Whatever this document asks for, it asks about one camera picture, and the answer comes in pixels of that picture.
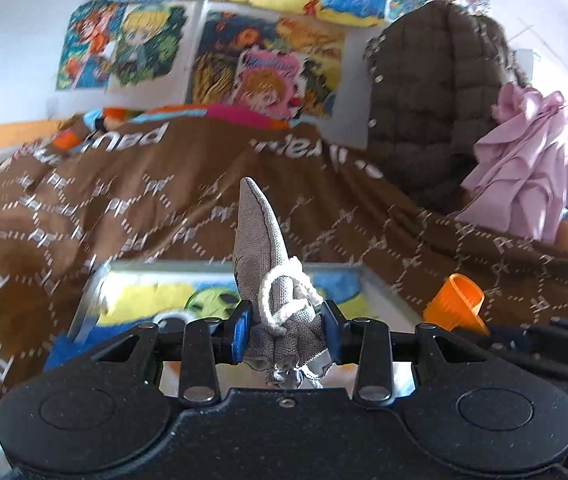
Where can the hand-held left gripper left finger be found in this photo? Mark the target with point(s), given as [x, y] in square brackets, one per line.
[241, 332]

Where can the orange-haired girl blue poster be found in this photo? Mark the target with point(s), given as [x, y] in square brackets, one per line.
[89, 45]

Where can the grey metal tray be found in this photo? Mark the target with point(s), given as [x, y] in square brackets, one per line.
[164, 295]

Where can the orange landscape wall poster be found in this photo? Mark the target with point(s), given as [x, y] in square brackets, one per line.
[321, 55]

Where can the orange cup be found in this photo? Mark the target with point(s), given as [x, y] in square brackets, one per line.
[453, 300]

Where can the white air conditioner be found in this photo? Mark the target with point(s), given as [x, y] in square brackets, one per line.
[538, 67]

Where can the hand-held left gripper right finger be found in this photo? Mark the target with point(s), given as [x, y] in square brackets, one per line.
[331, 332]

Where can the dark swirly night poster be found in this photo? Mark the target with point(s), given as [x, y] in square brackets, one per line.
[224, 40]

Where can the blond boy green poster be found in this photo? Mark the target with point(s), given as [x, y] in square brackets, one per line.
[151, 45]

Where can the pink child wall poster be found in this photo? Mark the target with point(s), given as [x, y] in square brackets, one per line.
[266, 85]

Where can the pink clothes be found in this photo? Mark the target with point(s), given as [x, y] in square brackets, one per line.
[528, 170]

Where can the brown quilted jacket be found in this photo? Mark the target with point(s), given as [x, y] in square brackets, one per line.
[433, 100]

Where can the brown colourful printed blanket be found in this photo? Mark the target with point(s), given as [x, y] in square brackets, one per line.
[114, 210]

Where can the long wooden bed rail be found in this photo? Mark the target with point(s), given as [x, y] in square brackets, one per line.
[9, 137]

